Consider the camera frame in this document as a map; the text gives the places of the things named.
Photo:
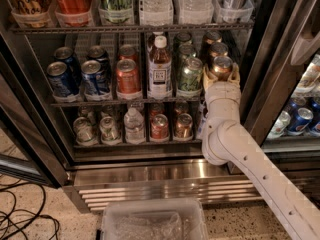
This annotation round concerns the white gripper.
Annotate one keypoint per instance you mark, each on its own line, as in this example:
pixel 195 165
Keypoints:
pixel 222 91

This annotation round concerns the gold orange can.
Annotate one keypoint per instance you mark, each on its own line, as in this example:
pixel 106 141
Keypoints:
pixel 222 67
pixel 217 49
pixel 208 39

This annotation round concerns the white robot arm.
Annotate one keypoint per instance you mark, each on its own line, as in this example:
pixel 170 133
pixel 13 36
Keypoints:
pixel 225 140

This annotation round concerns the front green can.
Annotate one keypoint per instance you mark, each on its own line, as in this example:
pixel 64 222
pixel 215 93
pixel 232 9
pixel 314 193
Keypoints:
pixel 190 75

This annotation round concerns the middle green can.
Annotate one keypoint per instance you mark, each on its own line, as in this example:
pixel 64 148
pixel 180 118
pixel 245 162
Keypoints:
pixel 185 51

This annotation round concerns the rear green can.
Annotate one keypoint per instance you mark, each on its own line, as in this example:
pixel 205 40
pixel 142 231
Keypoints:
pixel 182 38

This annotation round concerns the bottom copper can front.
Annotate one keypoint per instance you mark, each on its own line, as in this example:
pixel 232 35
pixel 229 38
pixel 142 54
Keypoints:
pixel 183 126

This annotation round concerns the glass fridge door right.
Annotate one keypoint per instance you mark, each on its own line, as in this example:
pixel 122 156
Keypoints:
pixel 268 80

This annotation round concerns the white can behind glass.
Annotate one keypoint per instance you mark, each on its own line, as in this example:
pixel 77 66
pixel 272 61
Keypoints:
pixel 279 126

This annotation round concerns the bottom red can front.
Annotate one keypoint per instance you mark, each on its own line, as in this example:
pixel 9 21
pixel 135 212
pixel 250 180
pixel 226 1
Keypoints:
pixel 159 127

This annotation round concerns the top shelf water bottle right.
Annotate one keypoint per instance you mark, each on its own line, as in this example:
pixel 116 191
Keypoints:
pixel 194 11

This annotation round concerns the shelf water bottle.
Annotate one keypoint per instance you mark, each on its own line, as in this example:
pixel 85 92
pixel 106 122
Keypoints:
pixel 194 11
pixel 156 12

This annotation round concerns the blue can behind glass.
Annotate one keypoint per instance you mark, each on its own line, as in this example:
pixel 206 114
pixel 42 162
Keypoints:
pixel 300 119

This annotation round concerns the front red orange can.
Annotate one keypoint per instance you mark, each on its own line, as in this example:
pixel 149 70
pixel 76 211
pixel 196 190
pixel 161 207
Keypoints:
pixel 127 75

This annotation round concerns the red orange can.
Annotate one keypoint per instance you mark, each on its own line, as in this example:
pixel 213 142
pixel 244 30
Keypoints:
pixel 128 51
pixel 127 75

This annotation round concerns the top shelf water bottle left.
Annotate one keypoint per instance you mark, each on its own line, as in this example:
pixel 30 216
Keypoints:
pixel 156 12

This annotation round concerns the rear red orange can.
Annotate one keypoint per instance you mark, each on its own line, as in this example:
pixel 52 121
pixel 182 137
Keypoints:
pixel 128 51

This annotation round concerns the stainless steel fridge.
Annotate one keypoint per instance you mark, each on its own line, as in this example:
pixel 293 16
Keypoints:
pixel 102 174

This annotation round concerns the bottom silver can inner front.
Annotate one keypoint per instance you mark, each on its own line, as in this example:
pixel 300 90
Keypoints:
pixel 108 129

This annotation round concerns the rear blue can inner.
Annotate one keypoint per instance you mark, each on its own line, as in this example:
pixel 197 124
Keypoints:
pixel 99 54

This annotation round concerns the front blue can inner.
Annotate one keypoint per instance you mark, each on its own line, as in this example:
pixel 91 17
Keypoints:
pixel 95 78

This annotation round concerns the top shelf green can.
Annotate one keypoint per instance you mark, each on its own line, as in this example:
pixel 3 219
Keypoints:
pixel 117 11

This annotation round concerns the bottom silver can outer front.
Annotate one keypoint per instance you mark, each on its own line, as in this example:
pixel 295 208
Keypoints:
pixel 85 134

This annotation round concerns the rear blue can outer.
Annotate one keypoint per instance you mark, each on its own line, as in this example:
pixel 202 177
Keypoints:
pixel 68 56

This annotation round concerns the front blue can outer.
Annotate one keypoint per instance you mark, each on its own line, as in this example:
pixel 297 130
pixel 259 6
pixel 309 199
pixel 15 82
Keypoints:
pixel 61 79

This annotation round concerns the top shelf cola can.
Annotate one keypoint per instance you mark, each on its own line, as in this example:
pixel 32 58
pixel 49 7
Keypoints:
pixel 74 12

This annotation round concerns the open fridge door left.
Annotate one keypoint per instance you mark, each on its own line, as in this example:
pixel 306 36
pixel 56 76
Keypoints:
pixel 25 126

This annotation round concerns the top shelf gold can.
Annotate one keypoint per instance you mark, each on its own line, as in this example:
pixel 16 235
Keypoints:
pixel 31 13

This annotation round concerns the bottom tea bottle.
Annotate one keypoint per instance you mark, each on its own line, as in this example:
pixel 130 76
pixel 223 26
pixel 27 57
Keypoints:
pixel 201 119

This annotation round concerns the tea bottle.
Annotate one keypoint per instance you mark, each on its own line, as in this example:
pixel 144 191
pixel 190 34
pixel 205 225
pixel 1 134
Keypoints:
pixel 151 40
pixel 159 69
pixel 201 119

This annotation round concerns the front tea bottle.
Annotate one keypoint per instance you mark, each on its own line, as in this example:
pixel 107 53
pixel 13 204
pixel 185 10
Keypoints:
pixel 159 69

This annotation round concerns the rear tea bottle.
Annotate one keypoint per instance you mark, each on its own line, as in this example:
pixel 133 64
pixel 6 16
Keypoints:
pixel 151 40

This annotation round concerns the bottom water bottle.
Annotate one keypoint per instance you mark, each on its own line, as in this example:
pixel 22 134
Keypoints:
pixel 134 126

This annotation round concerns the clear plastic bin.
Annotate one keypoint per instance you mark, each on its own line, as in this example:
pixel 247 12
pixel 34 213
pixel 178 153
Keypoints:
pixel 159 219

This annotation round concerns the fridge door handle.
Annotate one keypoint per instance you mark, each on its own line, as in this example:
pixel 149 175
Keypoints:
pixel 308 41

